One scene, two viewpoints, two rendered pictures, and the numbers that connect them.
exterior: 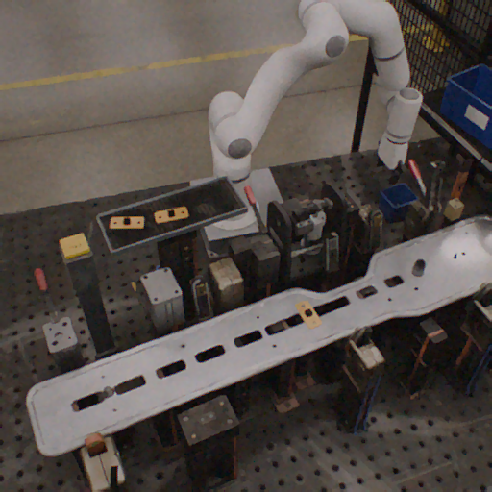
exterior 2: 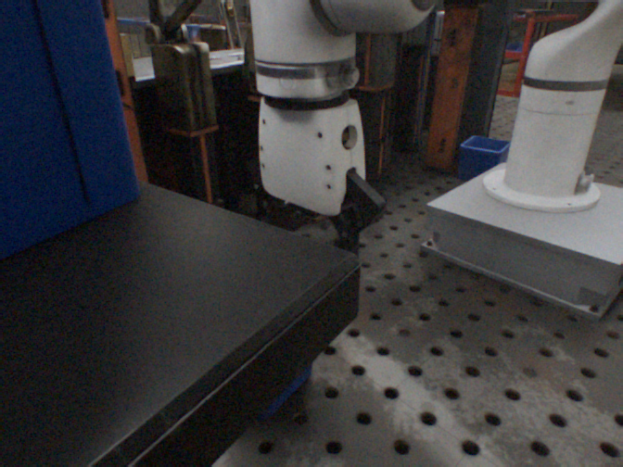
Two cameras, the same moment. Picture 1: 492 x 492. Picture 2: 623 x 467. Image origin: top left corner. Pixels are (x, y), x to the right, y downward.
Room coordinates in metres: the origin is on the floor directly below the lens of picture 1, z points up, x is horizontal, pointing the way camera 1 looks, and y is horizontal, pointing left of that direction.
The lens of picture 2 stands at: (1.98, -0.68, 1.11)
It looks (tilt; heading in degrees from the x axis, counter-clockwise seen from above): 29 degrees down; 151
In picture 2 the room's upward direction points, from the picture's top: straight up
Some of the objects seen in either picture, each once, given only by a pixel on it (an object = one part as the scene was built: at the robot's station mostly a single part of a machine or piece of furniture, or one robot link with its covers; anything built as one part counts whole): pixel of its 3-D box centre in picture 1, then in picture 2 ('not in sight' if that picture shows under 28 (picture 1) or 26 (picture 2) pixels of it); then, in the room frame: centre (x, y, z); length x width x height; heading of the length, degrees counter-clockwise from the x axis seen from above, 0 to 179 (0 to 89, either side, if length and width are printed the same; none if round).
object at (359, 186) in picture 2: not in sight; (347, 191); (1.66, -0.47, 0.96); 0.08 x 0.01 x 0.06; 20
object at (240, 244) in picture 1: (239, 290); (386, 94); (1.09, 0.02, 0.90); 0.05 x 0.05 x 0.40; 26
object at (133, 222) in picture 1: (127, 221); not in sight; (1.10, 0.30, 1.17); 0.08 x 0.04 x 0.01; 92
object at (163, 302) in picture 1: (168, 331); (408, 77); (0.94, 0.21, 0.90); 0.13 x 0.10 x 0.41; 26
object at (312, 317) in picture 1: (308, 313); not in sight; (0.93, -0.16, 1.01); 0.08 x 0.04 x 0.01; 26
